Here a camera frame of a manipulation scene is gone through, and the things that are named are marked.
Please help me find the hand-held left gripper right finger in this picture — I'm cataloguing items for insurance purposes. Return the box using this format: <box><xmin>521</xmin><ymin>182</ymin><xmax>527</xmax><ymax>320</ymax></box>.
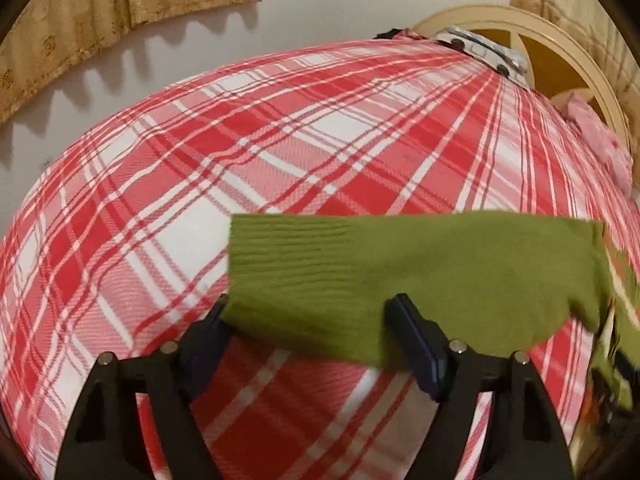
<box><xmin>382</xmin><ymin>292</ymin><xmax>576</xmax><ymax>480</ymax></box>

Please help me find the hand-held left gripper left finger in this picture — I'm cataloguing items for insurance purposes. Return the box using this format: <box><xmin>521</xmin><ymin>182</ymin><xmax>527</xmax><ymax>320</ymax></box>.
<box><xmin>54</xmin><ymin>294</ymin><xmax>236</xmax><ymax>480</ymax></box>

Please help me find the green knit sweater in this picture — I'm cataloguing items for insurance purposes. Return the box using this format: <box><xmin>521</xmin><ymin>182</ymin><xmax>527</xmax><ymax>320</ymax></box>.
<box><xmin>220</xmin><ymin>211</ymin><xmax>640</xmax><ymax>461</ymax></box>

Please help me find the red white plaid bed sheet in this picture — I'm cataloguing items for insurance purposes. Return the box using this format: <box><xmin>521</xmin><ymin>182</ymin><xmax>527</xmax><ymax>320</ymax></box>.
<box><xmin>0</xmin><ymin>35</ymin><xmax>640</xmax><ymax>480</ymax></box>

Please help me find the pink floral pillow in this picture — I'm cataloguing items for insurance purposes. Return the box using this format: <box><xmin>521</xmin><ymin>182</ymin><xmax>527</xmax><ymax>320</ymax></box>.
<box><xmin>562</xmin><ymin>92</ymin><xmax>636</xmax><ymax>193</ymax></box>

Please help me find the white patterned pillow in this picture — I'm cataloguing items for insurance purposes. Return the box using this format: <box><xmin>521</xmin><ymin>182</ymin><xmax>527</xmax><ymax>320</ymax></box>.
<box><xmin>432</xmin><ymin>26</ymin><xmax>529</xmax><ymax>85</ymax></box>

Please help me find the cream wooden headboard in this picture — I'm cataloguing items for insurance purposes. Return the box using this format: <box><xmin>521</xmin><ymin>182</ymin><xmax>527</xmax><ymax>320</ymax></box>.
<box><xmin>412</xmin><ymin>5</ymin><xmax>633</xmax><ymax>148</ymax></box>

